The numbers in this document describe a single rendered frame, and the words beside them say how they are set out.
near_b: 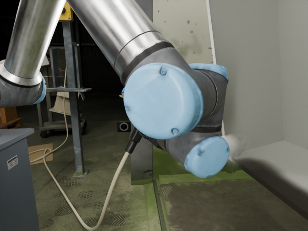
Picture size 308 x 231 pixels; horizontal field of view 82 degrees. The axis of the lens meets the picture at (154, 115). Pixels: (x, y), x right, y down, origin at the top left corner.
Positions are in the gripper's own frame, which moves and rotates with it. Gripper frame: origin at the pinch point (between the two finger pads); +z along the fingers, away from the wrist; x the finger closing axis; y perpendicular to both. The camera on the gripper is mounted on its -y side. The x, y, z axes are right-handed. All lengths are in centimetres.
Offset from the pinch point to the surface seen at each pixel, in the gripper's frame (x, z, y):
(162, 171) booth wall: 64, 58, 38
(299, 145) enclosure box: 76, -13, -21
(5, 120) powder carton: -85, 305, 124
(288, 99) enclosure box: 63, -7, -38
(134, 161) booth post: 40, 66, 40
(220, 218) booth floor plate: 78, 6, 36
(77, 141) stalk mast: -1, 100, 52
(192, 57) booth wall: 37, 55, -51
